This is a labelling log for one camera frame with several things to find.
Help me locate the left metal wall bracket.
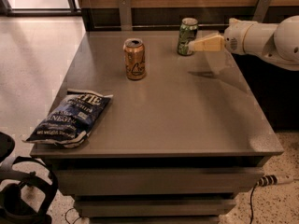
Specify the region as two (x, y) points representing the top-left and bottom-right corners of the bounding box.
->
(118, 0), (133, 31)

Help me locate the orange soda can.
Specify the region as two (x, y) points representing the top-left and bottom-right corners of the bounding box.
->
(123, 38), (146, 80)

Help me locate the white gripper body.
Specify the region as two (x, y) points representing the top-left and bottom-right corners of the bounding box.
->
(224, 18), (257, 55)

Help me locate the white power strip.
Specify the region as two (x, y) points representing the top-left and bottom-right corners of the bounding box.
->
(257, 175), (293, 187)

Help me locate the green soda can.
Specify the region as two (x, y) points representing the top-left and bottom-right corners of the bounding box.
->
(177, 18), (198, 56)

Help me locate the black power cable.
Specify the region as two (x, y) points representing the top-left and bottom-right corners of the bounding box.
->
(249, 184), (258, 224)

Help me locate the blue chip bag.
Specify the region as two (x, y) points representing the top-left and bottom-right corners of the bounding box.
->
(24, 89), (113, 148)

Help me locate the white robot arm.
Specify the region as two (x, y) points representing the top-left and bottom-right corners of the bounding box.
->
(188, 16), (299, 71)

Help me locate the right metal wall bracket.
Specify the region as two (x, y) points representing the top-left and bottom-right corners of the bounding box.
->
(252, 0), (272, 22)

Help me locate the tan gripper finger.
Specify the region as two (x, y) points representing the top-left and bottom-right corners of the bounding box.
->
(188, 33), (225, 51)

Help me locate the metal wall bracket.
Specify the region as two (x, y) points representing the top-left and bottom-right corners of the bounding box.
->
(252, 0), (272, 22)
(118, 0), (133, 31)

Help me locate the grey drawer cabinet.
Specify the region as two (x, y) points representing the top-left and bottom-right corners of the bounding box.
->
(32, 32), (282, 224)

